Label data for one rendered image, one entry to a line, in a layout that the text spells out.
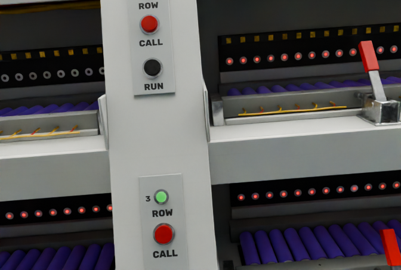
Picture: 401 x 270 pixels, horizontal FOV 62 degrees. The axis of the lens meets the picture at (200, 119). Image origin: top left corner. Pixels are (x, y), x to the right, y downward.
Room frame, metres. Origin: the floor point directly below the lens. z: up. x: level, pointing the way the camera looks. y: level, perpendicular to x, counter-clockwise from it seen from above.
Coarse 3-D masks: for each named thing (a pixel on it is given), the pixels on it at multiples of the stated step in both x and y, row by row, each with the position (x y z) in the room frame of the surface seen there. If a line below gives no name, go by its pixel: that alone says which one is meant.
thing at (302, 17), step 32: (224, 0) 0.52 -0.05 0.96; (256, 0) 0.52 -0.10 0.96; (288, 0) 0.52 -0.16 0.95; (320, 0) 0.52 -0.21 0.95; (352, 0) 0.52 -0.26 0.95; (384, 0) 0.52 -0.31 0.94; (0, 32) 0.51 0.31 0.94; (32, 32) 0.51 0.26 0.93; (64, 32) 0.51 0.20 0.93; (96, 32) 0.51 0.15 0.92; (224, 32) 0.52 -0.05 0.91; (256, 32) 0.52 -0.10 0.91; (224, 192) 0.52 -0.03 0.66; (224, 224) 0.52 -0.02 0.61
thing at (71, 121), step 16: (64, 112) 0.37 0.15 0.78; (80, 112) 0.37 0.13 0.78; (96, 112) 0.36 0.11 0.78; (0, 128) 0.36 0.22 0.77; (16, 128) 0.36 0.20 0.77; (32, 128) 0.36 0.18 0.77; (48, 128) 0.36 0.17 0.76; (64, 128) 0.36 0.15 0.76; (80, 128) 0.36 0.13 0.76; (96, 128) 0.37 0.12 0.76
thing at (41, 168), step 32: (0, 96) 0.48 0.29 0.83; (32, 96) 0.48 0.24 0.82; (0, 160) 0.31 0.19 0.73; (32, 160) 0.32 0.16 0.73; (64, 160) 0.32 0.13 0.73; (96, 160) 0.32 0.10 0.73; (0, 192) 0.33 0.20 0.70; (32, 192) 0.33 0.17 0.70; (64, 192) 0.33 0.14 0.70; (96, 192) 0.33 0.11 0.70
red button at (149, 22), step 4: (148, 16) 0.31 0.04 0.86; (152, 16) 0.31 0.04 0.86; (144, 20) 0.31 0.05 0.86; (148, 20) 0.31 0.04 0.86; (152, 20) 0.31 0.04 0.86; (156, 20) 0.31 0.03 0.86; (144, 24) 0.31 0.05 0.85; (148, 24) 0.31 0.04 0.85; (152, 24) 0.31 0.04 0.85; (156, 24) 0.31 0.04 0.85; (144, 28) 0.31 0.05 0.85; (148, 28) 0.31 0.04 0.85; (152, 28) 0.31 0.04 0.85; (156, 28) 0.31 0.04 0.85
